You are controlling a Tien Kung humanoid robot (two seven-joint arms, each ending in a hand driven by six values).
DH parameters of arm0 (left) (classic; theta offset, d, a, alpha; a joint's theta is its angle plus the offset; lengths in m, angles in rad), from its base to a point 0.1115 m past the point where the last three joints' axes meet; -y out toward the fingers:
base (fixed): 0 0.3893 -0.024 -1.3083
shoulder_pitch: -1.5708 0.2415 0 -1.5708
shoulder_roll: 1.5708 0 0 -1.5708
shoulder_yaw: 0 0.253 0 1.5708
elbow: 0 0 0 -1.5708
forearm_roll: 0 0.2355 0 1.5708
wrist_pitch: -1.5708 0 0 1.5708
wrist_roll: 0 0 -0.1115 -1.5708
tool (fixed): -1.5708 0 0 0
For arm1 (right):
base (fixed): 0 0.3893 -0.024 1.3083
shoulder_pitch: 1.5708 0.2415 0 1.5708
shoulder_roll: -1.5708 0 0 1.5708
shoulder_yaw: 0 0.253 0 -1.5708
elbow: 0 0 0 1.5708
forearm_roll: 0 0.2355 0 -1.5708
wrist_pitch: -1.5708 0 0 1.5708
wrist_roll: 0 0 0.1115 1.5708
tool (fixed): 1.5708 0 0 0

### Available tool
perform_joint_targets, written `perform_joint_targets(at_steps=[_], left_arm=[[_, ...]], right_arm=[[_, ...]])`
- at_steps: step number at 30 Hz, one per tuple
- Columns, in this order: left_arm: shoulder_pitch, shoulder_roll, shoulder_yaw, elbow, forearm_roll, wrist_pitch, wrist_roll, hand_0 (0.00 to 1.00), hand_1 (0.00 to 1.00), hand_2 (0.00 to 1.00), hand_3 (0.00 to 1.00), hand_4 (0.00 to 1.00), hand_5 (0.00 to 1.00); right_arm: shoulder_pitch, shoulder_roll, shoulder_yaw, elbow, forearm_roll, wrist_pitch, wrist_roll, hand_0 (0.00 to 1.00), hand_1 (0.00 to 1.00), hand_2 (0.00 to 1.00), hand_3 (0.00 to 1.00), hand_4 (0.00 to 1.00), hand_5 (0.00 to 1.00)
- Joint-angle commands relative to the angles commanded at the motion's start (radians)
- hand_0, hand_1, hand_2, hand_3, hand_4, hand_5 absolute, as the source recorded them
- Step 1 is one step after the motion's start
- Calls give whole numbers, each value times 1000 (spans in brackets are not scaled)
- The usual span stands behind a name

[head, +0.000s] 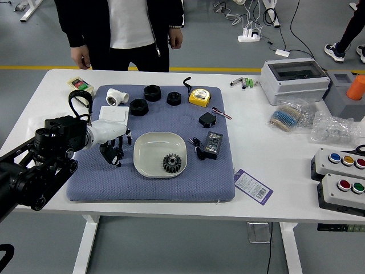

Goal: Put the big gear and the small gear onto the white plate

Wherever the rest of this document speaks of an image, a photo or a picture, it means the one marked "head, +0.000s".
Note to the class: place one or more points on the person's right hand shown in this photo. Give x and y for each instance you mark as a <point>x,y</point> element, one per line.
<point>80,57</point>

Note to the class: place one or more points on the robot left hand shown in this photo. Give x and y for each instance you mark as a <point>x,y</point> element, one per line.
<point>109,131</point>

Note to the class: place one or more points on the person's left hand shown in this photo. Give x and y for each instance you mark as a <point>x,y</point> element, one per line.
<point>176,38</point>

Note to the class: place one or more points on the white wall switch plate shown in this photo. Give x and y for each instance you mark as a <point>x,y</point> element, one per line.
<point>114,114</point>

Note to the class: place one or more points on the small black gear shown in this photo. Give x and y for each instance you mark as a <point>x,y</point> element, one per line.
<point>117,153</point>

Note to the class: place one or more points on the big black hex nut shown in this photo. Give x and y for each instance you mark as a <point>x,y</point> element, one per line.
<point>138,108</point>
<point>153,93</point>

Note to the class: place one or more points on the white square plate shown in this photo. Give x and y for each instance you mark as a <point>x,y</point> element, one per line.
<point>151,148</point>

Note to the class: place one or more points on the big black gear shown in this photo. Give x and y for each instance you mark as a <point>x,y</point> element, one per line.
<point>172,163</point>

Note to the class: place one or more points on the person's left forearm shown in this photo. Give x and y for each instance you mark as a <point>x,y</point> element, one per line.
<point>176,14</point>

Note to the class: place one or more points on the person's right forearm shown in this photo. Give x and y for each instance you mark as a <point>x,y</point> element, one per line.
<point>74,31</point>

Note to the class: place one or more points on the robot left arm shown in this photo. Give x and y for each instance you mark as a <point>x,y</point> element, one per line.
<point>37,168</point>

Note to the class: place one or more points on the small black hex nut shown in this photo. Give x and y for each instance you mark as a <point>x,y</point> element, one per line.
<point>174,99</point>

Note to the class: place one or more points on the three-button control box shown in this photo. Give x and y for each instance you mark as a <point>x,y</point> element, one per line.
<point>325,168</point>

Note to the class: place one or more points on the two-button control box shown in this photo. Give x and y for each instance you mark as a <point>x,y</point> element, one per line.
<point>333,197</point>

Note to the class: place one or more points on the white pipe tee fitting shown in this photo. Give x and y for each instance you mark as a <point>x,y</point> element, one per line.
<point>115,97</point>

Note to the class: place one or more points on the person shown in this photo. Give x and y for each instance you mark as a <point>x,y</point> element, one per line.
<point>128,25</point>
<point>350,28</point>

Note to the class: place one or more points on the yellow tape measure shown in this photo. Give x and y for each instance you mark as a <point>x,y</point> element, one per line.
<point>199,98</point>

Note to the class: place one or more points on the white desk leg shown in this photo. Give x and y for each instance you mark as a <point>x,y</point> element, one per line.
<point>273,12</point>
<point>30,12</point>

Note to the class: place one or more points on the white power strip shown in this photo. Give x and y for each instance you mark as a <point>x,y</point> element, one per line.
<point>248,37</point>

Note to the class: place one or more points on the blue-grey cushion mat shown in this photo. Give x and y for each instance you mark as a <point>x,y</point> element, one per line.
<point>159,188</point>

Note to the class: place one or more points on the black digital controller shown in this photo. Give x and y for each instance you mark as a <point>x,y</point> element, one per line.
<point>212,144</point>

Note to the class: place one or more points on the white power adapter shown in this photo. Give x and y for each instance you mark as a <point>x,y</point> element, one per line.
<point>282,52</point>

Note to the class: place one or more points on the white table leg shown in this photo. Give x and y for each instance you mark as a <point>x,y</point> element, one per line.
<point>291,248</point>
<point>85,245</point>

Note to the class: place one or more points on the bag of resistors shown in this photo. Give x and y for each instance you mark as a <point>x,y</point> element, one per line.
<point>285,117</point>

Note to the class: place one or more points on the clear bag of screws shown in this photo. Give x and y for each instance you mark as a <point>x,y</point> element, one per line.
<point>307,117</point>

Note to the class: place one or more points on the purple label tag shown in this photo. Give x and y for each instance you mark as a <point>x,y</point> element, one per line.
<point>252,187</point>

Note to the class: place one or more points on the grey foam block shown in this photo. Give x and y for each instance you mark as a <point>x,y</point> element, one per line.
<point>342,102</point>

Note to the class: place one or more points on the clear plastic holder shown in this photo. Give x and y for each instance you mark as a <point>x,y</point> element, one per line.
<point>258,232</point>

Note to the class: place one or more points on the bubble wrap bag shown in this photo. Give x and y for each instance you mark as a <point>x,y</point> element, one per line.
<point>333,129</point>

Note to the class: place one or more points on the orange cylinder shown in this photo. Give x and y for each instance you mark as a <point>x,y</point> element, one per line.
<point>356,88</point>

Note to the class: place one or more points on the black scissors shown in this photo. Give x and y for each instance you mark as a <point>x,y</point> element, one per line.
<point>360,149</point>

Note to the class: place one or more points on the black table control panel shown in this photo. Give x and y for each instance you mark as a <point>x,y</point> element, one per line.
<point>330,227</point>

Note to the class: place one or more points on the beige red-green switch box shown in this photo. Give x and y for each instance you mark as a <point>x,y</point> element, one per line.
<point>81,84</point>

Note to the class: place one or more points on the grey electrical enclosure box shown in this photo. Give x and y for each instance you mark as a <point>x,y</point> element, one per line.
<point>293,85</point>

